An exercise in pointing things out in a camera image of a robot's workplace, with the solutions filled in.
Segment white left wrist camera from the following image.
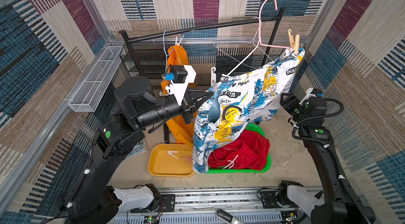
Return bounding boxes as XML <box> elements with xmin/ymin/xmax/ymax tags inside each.
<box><xmin>161</xmin><ymin>65</ymin><xmax>196</xmax><ymax>106</ymax></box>

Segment grey clothespin on patterned shorts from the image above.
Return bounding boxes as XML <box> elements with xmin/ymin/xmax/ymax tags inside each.
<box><xmin>211</xmin><ymin>67</ymin><xmax>217</xmax><ymax>87</ymax></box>

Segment yellow plastic tray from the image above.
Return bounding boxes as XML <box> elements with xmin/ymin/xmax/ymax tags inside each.
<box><xmin>148</xmin><ymin>144</ymin><xmax>195</xmax><ymax>177</ymax></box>

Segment black clothes rack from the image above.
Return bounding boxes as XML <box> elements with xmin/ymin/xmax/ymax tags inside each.
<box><xmin>115</xmin><ymin>8</ymin><xmax>284</xmax><ymax>87</ymax></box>

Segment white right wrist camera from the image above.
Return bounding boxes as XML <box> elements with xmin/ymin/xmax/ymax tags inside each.
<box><xmin>300</xmin><ymin>88</ymin><xmax>323</xmax><ymax>105</ymax></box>

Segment blue wire hanger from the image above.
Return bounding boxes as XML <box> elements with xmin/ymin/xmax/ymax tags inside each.
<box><xmin>162</xmin><ymin>30</ymin><xmax>169</xmax><ymax>71</ymax></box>

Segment white wire mesh basket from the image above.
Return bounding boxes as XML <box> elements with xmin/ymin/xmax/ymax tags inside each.
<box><xmin>69</xmin><ymin>46</ymin><xmax>123</xmax><ymax>113</ymax></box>

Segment white blue patterned shorts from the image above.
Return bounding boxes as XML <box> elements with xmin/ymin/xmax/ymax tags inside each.
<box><xmin>193</xmin><ymin>48</ymin><xmax>305</xmax><ymax>173</ymax></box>

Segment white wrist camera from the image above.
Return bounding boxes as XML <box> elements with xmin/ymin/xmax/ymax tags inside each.
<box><xmin>161</xmin><ymin>65</ymin><xmax>196</xmax><ymax>106</ymax></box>
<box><xmin>300</xmin><ymin>88</ymin><xmax>323</xmax><ymax>105</ymax></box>

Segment colourful book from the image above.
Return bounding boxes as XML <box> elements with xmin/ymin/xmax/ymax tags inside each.
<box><xmin>126</xmin><ymin>140</ymin><xmax>148</xmax><ymax>159</ymax></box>

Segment pink wire hanger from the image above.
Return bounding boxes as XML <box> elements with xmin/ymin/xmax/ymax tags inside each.
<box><xmin>226</xmin><ymin>0</ymin><xmax>292</xmax><ymax>76</ymax></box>

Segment black wire shoe shelf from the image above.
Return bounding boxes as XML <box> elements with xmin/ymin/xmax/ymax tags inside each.
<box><xmin>120</xmin><ymin>42</ymin><xmax>166</xmax><ymax>92</ymax></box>

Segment red shorts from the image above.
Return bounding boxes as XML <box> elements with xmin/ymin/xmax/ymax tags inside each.
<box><xmin>207</xmin><ymin>128</ymin><xmax>271</xmax><ymax>171</ymax></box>

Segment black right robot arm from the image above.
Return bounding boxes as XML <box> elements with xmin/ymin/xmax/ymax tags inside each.
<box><xmin>278</xmin><ymin>90</ymin><xmax>376</xmax><ymax>224</ymax></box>

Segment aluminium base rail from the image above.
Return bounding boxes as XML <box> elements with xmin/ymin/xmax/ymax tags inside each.
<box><xmin>107</xmin><ymin>186</ymin><xmax>355</xmax><ymax>224</ymax></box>

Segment white plastic hanger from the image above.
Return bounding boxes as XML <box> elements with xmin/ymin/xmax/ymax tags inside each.
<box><xmin>213</xmin><ymin>28</ymin><xmax>271</xmax><ymax>70</ymax></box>

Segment green plastic basket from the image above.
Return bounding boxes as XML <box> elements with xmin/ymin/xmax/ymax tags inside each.
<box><xmin>205</xmin><ymin>123</ymin><xmax>272</xmax><ymax>174</ymax></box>

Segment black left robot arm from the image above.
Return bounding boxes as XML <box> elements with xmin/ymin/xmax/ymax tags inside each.
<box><xmin>56</xmin><ymin>76</ymin><xmax>213</xmax><ymax>224</ymax></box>

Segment wooden clothespin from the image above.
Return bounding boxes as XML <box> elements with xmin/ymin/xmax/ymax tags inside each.
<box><xmin>288</xmin><ymin>29</ymin><xmax>300</xmax><ymax>55</ymax></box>

